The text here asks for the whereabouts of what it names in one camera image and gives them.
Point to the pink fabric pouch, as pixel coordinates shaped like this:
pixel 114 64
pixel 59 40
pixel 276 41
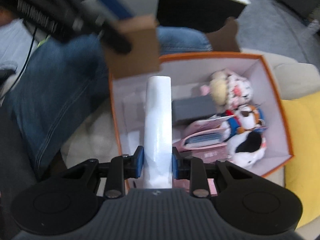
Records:
pixel 209 156

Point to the yellow cushion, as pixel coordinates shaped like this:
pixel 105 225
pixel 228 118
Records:
pixel 302 172

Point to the black white dog plush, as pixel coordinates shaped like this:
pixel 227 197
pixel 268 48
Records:
pixel 246 149

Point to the brown sock foot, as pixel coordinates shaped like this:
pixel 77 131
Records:
pixel 224 39

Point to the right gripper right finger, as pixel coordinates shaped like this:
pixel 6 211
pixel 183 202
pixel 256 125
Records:
pixel 189 174

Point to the pink notebook wallet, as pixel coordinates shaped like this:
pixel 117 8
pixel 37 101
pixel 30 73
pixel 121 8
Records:
pixel 204 134

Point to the orange cardboard box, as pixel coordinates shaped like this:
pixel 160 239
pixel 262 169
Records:
pixel 212 106

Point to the white box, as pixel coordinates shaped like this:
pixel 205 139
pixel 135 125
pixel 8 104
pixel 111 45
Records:
pixel 157 173

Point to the white blue card packet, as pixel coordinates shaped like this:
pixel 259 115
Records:
pixel 134 117

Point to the brown cardboard box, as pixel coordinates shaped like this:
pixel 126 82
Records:
pixel 143 58

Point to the red panda sailor plush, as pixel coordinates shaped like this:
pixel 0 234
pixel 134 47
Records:
pixel 245 118

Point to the crochet bunny doll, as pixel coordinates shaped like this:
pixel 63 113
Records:
pixel 228 90

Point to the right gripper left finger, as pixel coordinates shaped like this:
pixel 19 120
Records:
pixel 120 169

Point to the person leg in jeans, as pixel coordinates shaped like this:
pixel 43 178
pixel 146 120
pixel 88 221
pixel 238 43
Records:
pixel 61 86

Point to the grey gift box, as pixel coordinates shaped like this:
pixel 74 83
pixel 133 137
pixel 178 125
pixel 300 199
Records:
pixel 188 110

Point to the white marble side table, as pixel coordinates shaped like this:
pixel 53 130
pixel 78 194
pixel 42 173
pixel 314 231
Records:
pixel 202 15

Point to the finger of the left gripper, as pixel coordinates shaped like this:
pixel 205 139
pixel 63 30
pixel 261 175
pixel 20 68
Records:
pixel 108 34
pixel 118 9

